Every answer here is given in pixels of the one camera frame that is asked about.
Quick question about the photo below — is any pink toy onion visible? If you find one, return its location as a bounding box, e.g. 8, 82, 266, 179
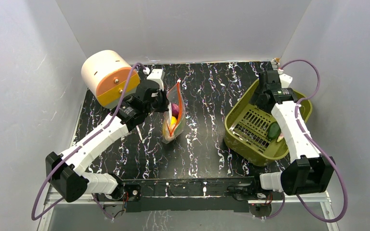
171, 103, 180, 117

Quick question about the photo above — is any yellow toy lemon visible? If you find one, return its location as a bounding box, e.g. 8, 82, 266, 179
169, 116, 177, 130

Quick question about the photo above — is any clear orange zip top bag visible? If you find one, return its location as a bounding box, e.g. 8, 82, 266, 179
162, 79, 186, 144

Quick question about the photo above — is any dark green toy avocado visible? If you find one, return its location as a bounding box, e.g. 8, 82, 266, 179
266, 122, 281, 141

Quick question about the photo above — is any olive green plastic basket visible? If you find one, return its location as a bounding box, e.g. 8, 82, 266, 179
224, 78, 313, 167

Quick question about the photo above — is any purple toy eggplant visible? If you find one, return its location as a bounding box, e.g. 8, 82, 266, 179
277, 133, 284, 142

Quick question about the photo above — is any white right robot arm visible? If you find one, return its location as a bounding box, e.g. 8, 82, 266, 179
252, 70, 334, 199

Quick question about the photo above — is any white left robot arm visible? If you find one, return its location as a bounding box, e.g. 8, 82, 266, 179
45, 80, 170, 203

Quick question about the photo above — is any green white pen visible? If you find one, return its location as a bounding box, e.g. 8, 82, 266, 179
136, 126, 143, 142

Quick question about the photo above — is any white orange cylindrical drum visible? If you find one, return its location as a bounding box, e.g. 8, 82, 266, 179
81, 50, 131, 109

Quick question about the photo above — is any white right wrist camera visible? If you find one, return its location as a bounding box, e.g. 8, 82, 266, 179
279, 73, 293, 88

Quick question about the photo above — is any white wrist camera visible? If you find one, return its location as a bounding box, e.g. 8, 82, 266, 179
146, 69, 165, 90
279, 73, 293, 88

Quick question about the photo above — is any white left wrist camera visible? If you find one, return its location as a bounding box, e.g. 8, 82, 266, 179
146, 69, 165, 90

